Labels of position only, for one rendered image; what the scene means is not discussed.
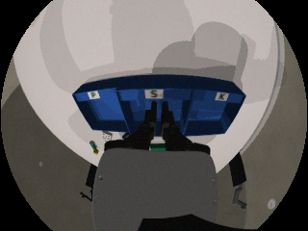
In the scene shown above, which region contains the white domino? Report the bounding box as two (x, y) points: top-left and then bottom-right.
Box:
(102, 131), (112, 142)

